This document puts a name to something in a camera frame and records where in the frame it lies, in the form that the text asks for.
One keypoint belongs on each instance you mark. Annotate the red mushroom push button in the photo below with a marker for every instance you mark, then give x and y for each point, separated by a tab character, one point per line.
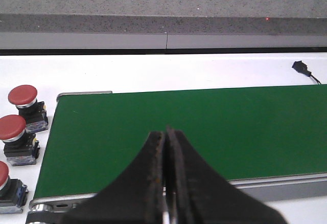
24	97
20	148
14	192

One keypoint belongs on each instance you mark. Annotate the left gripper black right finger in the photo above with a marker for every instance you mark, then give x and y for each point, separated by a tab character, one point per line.
198	194

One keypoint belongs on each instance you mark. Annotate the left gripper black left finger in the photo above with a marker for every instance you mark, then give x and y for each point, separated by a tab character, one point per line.
135	196

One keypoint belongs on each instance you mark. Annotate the black sensor with cable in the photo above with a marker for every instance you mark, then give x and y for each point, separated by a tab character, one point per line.
302	68

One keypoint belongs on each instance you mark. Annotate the grey speckled stone counter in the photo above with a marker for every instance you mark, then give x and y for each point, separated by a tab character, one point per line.
162	24

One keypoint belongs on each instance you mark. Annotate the green conveyor belt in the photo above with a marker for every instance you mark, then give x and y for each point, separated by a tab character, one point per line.
269	141

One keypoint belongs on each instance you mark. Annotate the aluminium conveyor frame rail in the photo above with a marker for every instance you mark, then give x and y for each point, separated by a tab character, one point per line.
198	156

